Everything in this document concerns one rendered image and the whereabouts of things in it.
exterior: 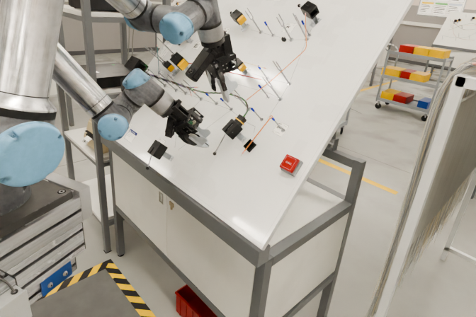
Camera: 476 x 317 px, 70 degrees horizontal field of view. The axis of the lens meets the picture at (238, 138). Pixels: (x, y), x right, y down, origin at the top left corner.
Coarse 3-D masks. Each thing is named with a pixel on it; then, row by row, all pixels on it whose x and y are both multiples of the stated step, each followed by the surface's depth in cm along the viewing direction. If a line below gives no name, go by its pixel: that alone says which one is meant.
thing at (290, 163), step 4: (288, 156) 112; (292, 156) 111; (284, 160) 112; (288, 160) 111; (292, 160) 110; (296, 160) 110; (280, 164) 112; (284, 164) 111; (288, 164) 110; (292, 164) 110; (296, 164) 109; (284, 168) 110; (288, 168) 110; (292, 168) 109; (292, 172) 109
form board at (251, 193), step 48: (240, 0) 172; (288, 0) 153; (336, 0) 138; (384, 0) 126; (192, 48) 174; (240, 48) 155; (288, 48) 139; (336, 48) 127; (384, 48) 117; (192, 96) 156; (240, 96) 140; (288, 96) 128; (336, 96) 117; (144, 144) 158; (240, 144) 129; (288, 144) 118; (192, 192) 130; (240, 192) 119; (288, 192) 110
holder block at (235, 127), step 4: (232, 120) 124; (228, 124) 124; (232, 124) 124; (236, 124) 122; (224, 128) 124; (232, 128) 122; (236, 128) 123; (240, 128) 124; (228, 132) 122; (236, 132) 124; (232, 136) 124; (236, 136) 125
